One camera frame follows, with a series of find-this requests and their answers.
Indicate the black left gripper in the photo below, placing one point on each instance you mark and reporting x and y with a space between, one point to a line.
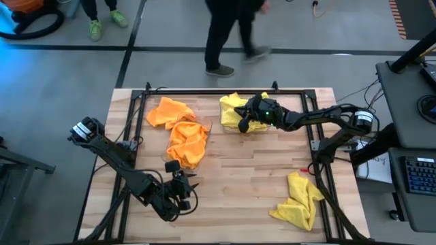
173 192

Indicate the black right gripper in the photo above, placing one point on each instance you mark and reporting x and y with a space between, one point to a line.
269 114

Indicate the yellow microfiber towel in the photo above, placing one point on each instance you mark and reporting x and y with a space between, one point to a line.
230 112
299 200

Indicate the orange microfiber towel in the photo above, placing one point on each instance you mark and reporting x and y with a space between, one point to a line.
187 156
190 131
168 110

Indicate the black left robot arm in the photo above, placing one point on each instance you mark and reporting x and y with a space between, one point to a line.
112 160

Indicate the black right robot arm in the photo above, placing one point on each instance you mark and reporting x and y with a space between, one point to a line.
327 117

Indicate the clear plastic basket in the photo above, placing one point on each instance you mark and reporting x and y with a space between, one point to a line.
223 130
204 119

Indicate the small red tag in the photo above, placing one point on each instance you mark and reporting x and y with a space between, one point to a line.
304 170

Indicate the person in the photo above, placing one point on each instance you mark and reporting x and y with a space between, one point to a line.
225 34
98 20

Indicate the white paper sheet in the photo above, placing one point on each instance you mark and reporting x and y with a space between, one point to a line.
374 168

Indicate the gray desk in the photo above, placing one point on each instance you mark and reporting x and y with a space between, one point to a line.
415 211
402 102

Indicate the gray metal stand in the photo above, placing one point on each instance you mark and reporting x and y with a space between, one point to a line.
20 163

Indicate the black pole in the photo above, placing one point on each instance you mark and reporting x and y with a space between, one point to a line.
412 51

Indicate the black caster wheel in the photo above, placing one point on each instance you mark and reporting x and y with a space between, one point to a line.
394 214

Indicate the round black device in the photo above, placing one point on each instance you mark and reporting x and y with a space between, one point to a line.
427 109

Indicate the backlit black keyboard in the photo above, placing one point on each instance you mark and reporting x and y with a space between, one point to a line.
420 175

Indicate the black laptop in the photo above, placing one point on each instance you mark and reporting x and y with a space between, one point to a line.
430 75

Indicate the orange vacuum cleaner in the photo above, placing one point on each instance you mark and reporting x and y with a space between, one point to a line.
24 4

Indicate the black aluminium table frame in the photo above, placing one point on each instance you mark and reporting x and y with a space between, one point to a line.
221 92

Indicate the black frame clamp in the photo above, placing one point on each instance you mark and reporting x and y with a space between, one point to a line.
275 86
148 85

